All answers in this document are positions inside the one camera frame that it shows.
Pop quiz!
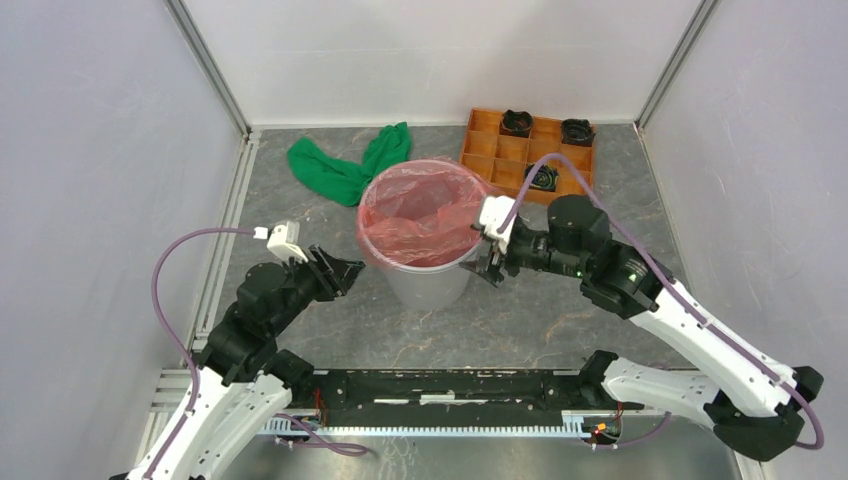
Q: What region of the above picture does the orange wooden compartment tray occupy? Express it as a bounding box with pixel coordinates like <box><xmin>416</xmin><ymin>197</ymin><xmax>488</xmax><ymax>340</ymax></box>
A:
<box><xmin>460</xmin><ymin>108</ymin><xmax>597</xmax><ymax>196</ymax></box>

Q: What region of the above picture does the right aluminium frame post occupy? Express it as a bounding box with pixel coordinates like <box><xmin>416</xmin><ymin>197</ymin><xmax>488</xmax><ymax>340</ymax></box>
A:
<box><xmin>634</xmin><ymin>0</ymin><xmax>721</xmax><ymax>131</ymax></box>

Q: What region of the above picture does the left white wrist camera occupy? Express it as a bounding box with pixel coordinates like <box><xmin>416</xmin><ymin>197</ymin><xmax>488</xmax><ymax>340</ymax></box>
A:
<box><xmin>253</xmin><ymin>220</ymin><xmax>309</xmax><ymax>263</ymax></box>

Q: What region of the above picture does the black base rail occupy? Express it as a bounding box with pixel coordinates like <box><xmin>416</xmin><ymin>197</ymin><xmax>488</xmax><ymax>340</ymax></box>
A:
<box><xmin>152</xmin><ymin>367</ymin><xmax>664</xmax><ymax>442</ymax></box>

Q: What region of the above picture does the green cloth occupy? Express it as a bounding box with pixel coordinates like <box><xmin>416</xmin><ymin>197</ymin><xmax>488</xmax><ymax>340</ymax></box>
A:
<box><xmin>286</xmin><ymin>122</ymin><xmax>412</xmax><ymax>207</ymax></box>

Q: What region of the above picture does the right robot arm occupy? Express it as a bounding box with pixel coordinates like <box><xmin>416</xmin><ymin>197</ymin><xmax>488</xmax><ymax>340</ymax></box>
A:
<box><xmin>466</xmin><ymin>194</ymin><xmax>823</xmax><ymax>462</ymax></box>

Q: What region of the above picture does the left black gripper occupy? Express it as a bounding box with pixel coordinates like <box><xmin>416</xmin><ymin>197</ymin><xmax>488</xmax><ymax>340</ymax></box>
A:
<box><xmin>269</xmin><ymin>242</ymin><xmax>366</xmax><ymax>334</ymax></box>

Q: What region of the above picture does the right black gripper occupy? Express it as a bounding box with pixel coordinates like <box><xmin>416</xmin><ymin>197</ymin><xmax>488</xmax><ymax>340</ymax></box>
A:
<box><xmin>459</xmin><ymin>222</ymin><xmax>588</xmax><ymax>287</ymax></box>

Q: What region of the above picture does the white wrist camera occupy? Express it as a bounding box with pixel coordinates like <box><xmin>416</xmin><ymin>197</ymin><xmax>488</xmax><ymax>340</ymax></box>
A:
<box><xmin>253</xmin><ymin>220</ymin><xmax>309</xmax><ymax>263</ymax></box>
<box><xmin>472</xmin><ymin>195</ymin><xmax>517</xmax><ymax>254</ymax></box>

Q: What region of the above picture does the red black rolled belt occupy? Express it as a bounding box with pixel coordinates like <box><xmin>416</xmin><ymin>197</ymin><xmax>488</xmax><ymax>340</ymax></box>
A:
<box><xmin>499</xmin><ymin>109</ymin><xmax>534</xmax><ymax>138</ymax></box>

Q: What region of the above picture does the blue yellow rolled belt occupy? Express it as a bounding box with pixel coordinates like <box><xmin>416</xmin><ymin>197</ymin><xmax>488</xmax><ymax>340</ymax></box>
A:
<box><xmin>522</xmin><ymin>164</ymin><xmax>559</xmax><ymax>192</ymax></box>

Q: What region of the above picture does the grey plastic trash bin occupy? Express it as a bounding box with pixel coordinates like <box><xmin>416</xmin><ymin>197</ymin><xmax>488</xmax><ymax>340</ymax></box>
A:
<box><xmin>367</xmin><ymin>239</ymin><xmax>481</xmax><ymax>310</ymax></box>

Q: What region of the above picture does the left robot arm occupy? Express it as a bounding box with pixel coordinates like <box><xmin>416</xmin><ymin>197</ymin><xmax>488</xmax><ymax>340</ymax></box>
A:
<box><xmin>123</xmin><ymin>245</ymin><xmax>365</xmax><ymax>479</ymax></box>

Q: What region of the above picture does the left aluminium frame post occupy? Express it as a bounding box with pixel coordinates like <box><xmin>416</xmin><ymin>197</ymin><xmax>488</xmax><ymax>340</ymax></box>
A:
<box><xmin>164</xmin><ymin>0</ymin><xmax>252</xmax><ymax>137</ymax></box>

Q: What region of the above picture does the red plastic trash bag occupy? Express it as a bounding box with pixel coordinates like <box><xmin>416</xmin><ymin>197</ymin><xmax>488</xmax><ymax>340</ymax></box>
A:
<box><xmin>355</xmin><ymin>157</ymin><xmax>498</xmax><ymax>268</ymax></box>

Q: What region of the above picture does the aluminium frame post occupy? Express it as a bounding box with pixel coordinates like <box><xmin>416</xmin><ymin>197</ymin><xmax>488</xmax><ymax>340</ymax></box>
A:
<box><xmin>164</xmin><ymin>0</ymin><xmax>252</xmax><ymax>137</ymax></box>
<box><xmin>634</xmin><ymin>0</ymin><xmax>721</xmax><ymax>131</ymax></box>

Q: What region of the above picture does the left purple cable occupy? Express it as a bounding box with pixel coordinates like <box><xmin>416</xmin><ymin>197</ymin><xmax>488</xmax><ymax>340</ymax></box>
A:
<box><xmin>142</xmin><ymin>227</ymin><xmax>260</xmax><ymax>480</ymax></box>

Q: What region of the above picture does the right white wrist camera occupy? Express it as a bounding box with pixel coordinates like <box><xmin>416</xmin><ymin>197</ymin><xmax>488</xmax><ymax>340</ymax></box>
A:
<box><xmin>472</xmin><ymin>195</ymin><xmax>517</xmax><ymax>254</ymax></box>

